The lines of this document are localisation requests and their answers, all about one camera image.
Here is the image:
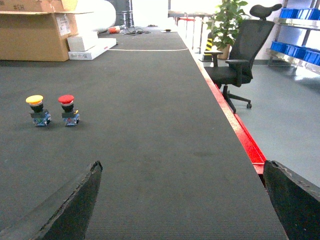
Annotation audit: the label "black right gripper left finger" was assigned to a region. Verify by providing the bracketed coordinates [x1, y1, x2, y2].
[0, 161, 103, 240]

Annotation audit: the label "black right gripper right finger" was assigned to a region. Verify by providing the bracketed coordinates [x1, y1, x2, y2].
[263, 160, 320, 240]

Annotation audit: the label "steel shelf rack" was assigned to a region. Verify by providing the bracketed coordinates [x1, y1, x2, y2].
[266, 0, 320, 74]

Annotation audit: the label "red mushroom push button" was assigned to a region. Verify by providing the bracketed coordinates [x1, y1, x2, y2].
[58, 94, 80, 126]

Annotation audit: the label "yellow mushroom push button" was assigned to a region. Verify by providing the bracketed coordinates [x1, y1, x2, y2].
[25, 94, 52, 127]

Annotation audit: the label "black conveyor belt mat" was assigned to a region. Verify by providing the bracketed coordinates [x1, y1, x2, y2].
[0, 29, 286, 240]

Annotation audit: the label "black office chair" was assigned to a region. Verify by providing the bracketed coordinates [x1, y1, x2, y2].
[204, 3, 282, 113]

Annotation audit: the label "flat white box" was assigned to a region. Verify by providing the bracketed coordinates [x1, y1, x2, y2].
[68, 38, 117, 61]

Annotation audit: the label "small white box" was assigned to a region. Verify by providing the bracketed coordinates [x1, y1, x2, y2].
[67, 31, 98, 52]

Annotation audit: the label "green potted plant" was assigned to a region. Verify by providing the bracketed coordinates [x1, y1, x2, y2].
[208, 0, 248, 59]

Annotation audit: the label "large cardboard box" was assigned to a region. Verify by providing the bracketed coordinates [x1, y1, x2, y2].
[0, 0, 93, 62]

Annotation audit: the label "white plastic roll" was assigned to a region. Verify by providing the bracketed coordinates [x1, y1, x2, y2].
[75, 0, 117, 34]

